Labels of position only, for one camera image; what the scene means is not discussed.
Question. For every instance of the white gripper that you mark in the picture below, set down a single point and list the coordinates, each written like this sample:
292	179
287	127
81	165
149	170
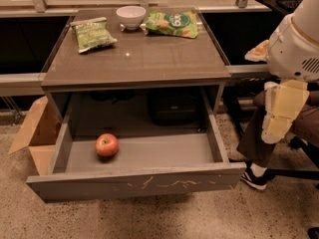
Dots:
291	53

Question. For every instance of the red apple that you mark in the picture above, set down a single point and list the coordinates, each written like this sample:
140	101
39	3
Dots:
107	145

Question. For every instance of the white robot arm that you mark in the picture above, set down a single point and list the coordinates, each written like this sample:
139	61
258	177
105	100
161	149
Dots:
307	14

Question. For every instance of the grey cabinet counter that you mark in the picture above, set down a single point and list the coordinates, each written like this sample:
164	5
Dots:
137	61

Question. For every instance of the grey open drawer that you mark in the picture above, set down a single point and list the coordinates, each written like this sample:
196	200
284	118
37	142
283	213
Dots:
152	159

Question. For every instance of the black office chair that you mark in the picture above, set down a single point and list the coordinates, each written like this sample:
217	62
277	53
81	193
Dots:
292	205

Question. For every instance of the green snack bag right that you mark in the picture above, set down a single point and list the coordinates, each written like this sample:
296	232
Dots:
180	24

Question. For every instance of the black bag under cabinet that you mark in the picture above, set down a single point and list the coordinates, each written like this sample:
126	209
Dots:
174	106

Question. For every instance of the black and white sneaker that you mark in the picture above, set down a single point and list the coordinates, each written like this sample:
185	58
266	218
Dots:
256	182

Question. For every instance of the white ceramic bowl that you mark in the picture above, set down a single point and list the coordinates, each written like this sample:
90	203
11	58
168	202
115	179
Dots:
131	17

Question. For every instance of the green chip bag left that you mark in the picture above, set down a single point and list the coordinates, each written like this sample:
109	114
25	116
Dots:
92	34

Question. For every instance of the brown cardboard box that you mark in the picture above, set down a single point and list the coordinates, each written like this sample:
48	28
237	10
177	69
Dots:
38	134

